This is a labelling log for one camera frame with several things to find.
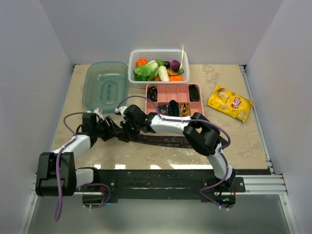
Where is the purple cable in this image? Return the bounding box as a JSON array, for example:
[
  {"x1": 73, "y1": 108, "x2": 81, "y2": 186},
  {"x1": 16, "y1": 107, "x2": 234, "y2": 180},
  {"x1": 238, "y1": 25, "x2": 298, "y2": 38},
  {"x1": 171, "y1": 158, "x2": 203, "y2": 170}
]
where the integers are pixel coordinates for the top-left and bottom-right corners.
[
  {"x1": 117, "y1": 95, "x2": 232, "y2": 195},
  {"x1": 53, "y1": 112, "x2": 88, "y2": 222}
]

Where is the rolled yellow tie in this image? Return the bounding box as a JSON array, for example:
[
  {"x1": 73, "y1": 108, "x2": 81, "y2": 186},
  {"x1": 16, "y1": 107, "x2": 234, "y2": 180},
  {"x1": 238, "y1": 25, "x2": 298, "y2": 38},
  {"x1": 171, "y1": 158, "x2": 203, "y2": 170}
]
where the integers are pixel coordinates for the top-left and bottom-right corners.
[{"x1": 180, "y1": 103, "x2": 191, "y2": 117}]

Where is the white plastic basket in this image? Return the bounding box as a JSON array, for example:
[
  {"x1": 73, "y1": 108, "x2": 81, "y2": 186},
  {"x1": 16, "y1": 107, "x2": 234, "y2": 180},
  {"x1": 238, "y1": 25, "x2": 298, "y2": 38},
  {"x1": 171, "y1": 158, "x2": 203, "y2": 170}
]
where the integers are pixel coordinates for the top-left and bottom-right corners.
[{"x1": 128, "y1": 49, "x2": 190, "y2": 88}]

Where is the pink divided organizer tray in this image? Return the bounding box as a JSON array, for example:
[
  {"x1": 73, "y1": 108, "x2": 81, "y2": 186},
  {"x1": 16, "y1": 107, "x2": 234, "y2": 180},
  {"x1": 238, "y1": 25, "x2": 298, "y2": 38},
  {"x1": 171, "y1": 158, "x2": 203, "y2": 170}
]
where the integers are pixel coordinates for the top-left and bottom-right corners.
[{"x1": 145, "y1": 83, "x2": 204, "y2": 115}]

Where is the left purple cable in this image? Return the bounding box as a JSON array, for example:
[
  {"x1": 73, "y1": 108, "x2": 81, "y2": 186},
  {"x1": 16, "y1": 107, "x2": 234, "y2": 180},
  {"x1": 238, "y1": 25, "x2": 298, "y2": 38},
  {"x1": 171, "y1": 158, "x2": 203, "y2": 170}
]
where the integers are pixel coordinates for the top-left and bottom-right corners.
[{"x1": 53, "y1": 112, "x2": 88, "y2": 222}]

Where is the rolled black tie left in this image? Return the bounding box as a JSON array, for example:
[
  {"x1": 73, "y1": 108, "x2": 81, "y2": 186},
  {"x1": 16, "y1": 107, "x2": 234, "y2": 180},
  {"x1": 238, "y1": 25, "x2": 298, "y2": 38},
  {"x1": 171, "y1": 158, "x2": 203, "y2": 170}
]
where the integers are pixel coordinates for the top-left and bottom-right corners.
[{"x1": 147, "y1": 86, "x2": 157, "y2": 102}]

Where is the green onion stalk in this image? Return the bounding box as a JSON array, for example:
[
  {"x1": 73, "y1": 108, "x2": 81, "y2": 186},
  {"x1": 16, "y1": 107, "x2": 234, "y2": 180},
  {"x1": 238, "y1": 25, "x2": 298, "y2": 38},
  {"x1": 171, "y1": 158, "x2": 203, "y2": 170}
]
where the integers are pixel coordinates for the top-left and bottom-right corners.
[{"x1": 177, "y1": 44, "x2": 185, "y2": 75}]

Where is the teal transparent container lid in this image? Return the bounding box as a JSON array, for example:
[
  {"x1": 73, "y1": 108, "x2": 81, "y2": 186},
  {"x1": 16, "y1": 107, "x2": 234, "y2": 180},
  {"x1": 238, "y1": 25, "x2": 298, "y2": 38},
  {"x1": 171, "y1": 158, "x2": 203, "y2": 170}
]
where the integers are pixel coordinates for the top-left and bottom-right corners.
[{"x1": 82, "y1": 61, "x2": 129, "y2": 113}]

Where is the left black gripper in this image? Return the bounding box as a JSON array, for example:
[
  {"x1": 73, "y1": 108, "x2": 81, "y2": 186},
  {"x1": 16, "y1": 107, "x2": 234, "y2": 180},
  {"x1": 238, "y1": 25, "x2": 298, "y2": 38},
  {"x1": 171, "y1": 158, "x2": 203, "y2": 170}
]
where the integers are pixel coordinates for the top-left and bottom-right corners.
[{"x1": 94, "y1": 116, "x2": 123, "y2": 142}]

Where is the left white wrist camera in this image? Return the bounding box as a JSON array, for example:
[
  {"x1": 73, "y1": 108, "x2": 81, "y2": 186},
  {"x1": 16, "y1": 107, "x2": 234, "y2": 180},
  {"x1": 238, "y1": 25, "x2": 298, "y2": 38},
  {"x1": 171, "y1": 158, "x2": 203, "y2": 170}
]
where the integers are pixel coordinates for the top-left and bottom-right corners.
[{"x1": 93, "y1": 108, "x2": 105, "y2": 120}]

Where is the rolled black tie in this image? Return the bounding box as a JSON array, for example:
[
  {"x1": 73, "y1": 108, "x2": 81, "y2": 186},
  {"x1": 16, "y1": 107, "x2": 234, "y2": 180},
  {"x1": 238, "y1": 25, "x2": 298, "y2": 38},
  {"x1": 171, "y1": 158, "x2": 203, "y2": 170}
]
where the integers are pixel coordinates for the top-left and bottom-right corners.
[
  {"x1": 147, "y1": 86, "x2": 157, "y2": 102},
  {"x1": 188, "y1": 84, "x2": 200, "y2": 102}
]

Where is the purple onion toy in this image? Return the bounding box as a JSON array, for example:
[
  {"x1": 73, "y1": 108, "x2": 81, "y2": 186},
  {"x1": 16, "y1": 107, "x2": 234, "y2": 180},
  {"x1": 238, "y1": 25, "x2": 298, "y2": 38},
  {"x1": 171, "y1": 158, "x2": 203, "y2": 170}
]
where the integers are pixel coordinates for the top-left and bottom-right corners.
[{"x1": 170, "y1": 60, "x2": 180, "y2": 73}]

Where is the yellow chips bag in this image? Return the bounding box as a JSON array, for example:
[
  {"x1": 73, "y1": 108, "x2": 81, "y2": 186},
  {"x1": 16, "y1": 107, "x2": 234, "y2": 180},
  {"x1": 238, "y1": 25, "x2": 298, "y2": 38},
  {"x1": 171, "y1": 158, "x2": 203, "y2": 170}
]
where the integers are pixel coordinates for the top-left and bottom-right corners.
[{"x1": 207, "y1": 85, "x2": 254, "y2": 123}]

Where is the dark eggplant toy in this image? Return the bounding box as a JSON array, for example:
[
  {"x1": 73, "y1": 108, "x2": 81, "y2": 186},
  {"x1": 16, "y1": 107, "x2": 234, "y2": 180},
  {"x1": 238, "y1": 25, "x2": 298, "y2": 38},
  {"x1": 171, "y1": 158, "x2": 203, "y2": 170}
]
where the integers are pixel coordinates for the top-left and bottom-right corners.
[{"x1": 164, "y1": 61, "x2": 170, "y2": 68}]

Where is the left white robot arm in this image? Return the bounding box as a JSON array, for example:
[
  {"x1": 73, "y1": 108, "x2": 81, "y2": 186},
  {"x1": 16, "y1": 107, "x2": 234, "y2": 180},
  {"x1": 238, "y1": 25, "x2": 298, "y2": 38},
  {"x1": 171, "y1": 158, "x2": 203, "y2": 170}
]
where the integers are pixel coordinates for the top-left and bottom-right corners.
[{"x1": 36, "y1": 113, "x2": 123, "y2": 196}]

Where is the orange pumpkin toy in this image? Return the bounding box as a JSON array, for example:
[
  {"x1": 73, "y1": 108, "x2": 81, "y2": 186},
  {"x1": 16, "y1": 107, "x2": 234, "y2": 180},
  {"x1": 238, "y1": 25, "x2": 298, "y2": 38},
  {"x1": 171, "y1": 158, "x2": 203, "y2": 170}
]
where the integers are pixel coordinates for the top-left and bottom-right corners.
[{"x1": 136, "y1": 59, "x2": 148, "y2": 67}]

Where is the rolled black tie right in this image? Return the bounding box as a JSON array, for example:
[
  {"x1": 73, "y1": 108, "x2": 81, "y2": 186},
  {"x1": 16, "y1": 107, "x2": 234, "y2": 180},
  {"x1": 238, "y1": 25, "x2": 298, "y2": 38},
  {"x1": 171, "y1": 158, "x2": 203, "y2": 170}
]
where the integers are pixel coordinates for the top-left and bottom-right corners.
[{"x1": 188, "y1": 84, "x2": 200, "y2": 102}]

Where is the dark patterned necktie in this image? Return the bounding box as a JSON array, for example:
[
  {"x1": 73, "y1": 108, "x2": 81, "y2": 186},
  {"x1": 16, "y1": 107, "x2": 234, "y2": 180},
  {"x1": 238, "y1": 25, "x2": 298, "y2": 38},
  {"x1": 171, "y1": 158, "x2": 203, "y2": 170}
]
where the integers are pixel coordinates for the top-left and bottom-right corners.
[{"x1": 118, "y1": 134, "x2": 192, "y2": 149}]

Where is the rolled floral tie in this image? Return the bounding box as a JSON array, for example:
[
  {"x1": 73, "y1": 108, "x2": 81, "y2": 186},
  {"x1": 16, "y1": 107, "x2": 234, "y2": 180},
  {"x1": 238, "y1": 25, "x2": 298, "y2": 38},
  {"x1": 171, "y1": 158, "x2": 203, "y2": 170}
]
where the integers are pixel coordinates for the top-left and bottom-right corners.
[{"x1": 157, "y1": 104, "x2": 169, "y2": 116}]

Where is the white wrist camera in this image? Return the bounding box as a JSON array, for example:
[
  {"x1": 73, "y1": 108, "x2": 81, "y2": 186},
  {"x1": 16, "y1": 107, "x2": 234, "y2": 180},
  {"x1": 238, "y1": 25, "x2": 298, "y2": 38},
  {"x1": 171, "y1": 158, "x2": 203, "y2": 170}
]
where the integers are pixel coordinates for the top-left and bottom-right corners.
[
  {"x1": 115, "y1": 106, "x2": 127, "y2": 116},
  {"x1": 93, "y1": 108, "x2": 105, "y2": 120}
]

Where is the white daikon radish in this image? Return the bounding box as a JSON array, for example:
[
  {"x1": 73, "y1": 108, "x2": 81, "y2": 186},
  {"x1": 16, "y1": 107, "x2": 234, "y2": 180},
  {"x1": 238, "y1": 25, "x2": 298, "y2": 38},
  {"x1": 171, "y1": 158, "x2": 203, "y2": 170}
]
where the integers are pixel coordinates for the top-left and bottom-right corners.
[{"x1": 158, "y1": 66, "x2": 170, "y2": 82}]

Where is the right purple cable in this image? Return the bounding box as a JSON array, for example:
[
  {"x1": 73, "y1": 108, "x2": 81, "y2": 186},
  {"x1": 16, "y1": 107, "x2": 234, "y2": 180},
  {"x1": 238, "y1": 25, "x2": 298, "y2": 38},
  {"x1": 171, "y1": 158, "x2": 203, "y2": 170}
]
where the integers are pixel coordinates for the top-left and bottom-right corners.
[{"x1": 117, "y1": 95, "x2": 232, "y2": 195}]

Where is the green lettuce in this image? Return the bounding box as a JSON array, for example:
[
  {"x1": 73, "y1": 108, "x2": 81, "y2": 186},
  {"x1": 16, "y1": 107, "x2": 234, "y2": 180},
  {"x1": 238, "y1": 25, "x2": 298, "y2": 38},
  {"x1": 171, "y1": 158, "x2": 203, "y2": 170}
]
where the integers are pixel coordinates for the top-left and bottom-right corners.
[{"x1": 134, "y1": 60, "x2": 159, "y2": 81}]

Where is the rolled dark blue tie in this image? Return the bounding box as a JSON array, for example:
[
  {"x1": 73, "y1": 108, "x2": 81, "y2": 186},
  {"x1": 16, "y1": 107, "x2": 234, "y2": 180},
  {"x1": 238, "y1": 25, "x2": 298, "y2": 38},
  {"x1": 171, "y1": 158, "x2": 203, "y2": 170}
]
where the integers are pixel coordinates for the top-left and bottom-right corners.
[{"x1": 168, "y1": 100, "x2": 180, "y2": 117}]

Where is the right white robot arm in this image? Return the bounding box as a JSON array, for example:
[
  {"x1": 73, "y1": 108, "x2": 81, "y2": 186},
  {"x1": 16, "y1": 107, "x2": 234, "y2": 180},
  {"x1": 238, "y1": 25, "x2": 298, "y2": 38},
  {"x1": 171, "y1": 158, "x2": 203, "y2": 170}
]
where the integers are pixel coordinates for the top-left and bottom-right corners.
[{"x1": 115, "y1": 105, "x2": 235, "y2": 192}]

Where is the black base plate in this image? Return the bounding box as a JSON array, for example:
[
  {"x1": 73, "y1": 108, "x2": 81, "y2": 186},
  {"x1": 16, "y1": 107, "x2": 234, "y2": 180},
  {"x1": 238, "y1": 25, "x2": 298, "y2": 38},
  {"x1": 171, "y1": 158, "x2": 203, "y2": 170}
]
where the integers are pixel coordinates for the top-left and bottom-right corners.
[{"x1": 76, "y1": 169, "x2": 246, "y2": 208}]

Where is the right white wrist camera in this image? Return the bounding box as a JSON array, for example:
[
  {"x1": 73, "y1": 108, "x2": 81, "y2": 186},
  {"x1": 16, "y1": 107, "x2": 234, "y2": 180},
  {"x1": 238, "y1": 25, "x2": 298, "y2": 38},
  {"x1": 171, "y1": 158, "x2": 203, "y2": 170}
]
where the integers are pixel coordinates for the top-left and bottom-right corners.
[{"x1": 115, "y1": 106, "x2": 127, "y2": 116}]

